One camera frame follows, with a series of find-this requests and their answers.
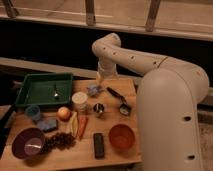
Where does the green plastic tray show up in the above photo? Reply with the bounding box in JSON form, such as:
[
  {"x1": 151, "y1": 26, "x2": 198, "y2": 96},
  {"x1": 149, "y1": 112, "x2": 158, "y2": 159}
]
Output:
[{"x1": 15, "y1": 73, "x2": 73, "y2": 108}]

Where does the white paper cup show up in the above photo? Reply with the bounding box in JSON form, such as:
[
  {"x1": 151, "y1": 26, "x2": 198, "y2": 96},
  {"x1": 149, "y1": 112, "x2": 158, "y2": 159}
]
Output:
[{"x1": 72, "y1": 92, "x2": 88, "y2": 112}]

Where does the purple plastic bowl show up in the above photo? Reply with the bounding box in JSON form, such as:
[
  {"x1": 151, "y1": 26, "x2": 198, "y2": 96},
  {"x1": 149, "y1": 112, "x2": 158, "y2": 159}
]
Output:
[{"x1": 12, "y1": 128, "x2": 45, "y2": 159}]

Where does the orange plastic bowl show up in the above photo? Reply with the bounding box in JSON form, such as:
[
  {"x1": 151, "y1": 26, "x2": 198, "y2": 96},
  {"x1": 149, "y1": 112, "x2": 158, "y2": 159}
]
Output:
[{"x1": 108, "y1": 124, "x2": 135, "y2": 151}]

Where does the blue sponge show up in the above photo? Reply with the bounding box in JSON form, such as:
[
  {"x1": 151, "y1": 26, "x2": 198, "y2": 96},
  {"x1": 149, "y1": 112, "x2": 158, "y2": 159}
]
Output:
[{"x1": 37, "y1": 119, "x2": 58, "y2": 132}]

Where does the small metal spoon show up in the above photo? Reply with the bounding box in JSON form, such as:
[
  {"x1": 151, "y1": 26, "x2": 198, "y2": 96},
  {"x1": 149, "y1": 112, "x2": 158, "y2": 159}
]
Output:
[{"x1": 53, "y1": 84, "x2": 59, "y2": 99}]

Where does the blue crumpled wrapper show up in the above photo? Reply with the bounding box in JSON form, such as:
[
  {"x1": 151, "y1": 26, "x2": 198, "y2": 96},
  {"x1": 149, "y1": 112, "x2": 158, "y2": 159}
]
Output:
[{"x1": 87, "y1": 85, "x2": 103, "y2": 97}]

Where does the yellow corn cob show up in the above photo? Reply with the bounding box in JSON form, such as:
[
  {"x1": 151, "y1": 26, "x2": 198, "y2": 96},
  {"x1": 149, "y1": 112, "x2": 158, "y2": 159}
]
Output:
[{"x1": 68, "y1": 112, "x2": 78, "y2": 137}]

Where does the orange round fruit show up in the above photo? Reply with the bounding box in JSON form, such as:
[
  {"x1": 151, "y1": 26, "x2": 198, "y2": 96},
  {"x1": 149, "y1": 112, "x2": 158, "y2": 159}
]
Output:
[{"x1": 57, "y1": 107, "x2": 71, "y2": 121}]

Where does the black remote control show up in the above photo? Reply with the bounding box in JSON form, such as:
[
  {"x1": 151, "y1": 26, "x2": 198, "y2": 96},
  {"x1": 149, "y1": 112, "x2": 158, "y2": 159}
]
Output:
[{"x1": 93, "y1": 133, "x2": 105, "y2": 159}]

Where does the small blue cup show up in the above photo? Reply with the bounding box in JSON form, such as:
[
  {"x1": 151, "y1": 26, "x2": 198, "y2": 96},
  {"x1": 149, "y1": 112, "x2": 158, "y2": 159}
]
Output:
[{"x1": 25, "y1": 105, "x2": 41, "y2": 121}]

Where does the orange carrot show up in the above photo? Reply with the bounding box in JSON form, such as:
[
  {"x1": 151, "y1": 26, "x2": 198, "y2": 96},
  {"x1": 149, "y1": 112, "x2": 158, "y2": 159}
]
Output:
[{"x1": 77, "y1": 116, "x2": 88, "y2": 140}]

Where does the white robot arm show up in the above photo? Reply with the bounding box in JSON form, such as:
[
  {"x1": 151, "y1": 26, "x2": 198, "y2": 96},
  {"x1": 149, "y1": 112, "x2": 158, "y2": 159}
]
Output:
[{"x1": 92, "y1": 33, "x2": 209, "y2": 171}]

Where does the dark grape bunch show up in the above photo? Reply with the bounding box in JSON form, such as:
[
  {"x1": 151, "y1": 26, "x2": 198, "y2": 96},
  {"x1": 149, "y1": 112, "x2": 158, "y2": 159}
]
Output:
[{"x1": 41, "y1": 132, "x2": 75, "y2": 154}]

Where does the small metal cup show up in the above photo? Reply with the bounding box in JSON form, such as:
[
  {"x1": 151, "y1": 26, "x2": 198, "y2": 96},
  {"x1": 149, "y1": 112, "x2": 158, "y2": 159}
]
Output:
[{"x1": 93, "y1": 103, "x2": 105, "y2": 118}]

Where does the black ice cream scoop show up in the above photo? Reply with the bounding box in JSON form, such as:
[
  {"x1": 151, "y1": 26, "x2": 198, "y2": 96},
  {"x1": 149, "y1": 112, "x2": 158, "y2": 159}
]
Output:
[{"x1": 107, "y1": 87, "x2": 132, "y2": 116}]

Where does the wooden cutting board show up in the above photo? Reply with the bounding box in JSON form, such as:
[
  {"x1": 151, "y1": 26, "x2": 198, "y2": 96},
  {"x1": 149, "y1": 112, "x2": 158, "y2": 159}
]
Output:
[{"x1": 0, "y1": 78, "x2": 141, "y2": 171}]

